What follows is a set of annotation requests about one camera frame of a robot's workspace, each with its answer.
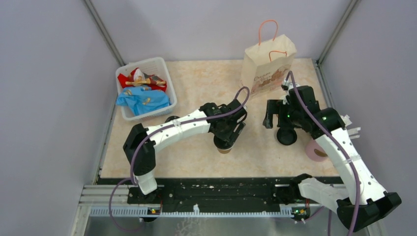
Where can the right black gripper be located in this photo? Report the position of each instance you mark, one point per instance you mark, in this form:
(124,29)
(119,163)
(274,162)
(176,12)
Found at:
(274,107)

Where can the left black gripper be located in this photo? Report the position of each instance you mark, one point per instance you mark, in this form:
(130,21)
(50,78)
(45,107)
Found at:
(231,136)

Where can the brown paper cup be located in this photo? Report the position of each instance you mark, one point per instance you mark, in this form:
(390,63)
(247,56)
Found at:
(171,118)
(224,150)

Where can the black lid stack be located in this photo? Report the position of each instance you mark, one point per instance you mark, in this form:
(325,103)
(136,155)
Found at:
(286,136)

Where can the paper takeout bag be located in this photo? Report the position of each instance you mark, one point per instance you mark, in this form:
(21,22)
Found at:
(266,64)

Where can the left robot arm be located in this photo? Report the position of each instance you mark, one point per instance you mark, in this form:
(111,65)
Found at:
(142,144)

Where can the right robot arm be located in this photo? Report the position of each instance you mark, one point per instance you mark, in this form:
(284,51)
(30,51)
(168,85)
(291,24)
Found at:
(364,200)

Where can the pink holder cup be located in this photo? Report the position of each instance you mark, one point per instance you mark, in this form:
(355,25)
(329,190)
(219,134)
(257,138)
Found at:
(315,152)

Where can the white wrapped straws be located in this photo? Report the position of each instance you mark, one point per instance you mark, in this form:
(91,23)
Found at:
(352,131)

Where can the blue snack bag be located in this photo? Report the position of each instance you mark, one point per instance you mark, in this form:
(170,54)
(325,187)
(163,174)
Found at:
(142,100)

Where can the white plastic basket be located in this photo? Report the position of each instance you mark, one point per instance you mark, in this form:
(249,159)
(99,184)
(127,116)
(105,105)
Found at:
(150,66)

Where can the red snack bag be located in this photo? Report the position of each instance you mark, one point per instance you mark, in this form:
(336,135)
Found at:
(137,78)

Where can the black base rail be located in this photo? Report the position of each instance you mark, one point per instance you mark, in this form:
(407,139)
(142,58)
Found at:
(226,197)

